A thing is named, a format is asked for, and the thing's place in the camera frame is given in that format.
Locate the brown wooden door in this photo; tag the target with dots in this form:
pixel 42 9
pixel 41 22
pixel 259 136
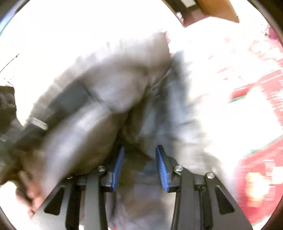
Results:
pixel 218 8

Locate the grey puffer jacket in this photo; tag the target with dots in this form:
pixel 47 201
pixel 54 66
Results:
pixel 140 96

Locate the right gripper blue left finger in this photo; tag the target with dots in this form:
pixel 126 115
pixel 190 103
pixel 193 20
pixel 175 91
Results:
pixel 84 193

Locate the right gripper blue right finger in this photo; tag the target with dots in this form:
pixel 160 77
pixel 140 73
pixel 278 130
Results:
pixel 202 201

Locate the person's left hand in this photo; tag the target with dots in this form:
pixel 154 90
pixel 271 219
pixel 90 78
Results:
pixel 29 193

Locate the red patchwork bedspread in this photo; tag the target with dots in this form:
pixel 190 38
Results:
pixel 256 101

